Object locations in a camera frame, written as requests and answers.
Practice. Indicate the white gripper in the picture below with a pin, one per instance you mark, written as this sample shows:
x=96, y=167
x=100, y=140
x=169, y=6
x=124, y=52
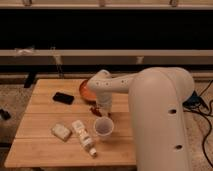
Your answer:
x=104, y=100

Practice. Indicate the red pepper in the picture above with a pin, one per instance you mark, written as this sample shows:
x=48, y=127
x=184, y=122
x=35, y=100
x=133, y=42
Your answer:
x=95, y=110

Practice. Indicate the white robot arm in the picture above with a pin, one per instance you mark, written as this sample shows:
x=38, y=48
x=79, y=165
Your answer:
x=155, y=96

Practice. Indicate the clear plastic cup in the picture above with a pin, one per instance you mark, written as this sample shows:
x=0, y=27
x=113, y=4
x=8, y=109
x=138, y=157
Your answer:
x=103, y=127

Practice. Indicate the orange bowl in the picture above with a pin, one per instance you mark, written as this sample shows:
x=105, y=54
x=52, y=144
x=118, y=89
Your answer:
x=85, y=93

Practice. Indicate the white lotion bottle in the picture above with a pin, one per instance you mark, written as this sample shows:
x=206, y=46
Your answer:
x=85, y=138

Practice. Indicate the black phone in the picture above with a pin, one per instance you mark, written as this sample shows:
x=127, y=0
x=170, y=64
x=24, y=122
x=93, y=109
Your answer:
x=63, y=98

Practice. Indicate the tan sponge block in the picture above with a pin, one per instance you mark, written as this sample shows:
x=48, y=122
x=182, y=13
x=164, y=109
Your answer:
x=61, y=132

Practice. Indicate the black object on floor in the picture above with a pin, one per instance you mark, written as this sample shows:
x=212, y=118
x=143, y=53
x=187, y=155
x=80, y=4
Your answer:
x=4, y=114

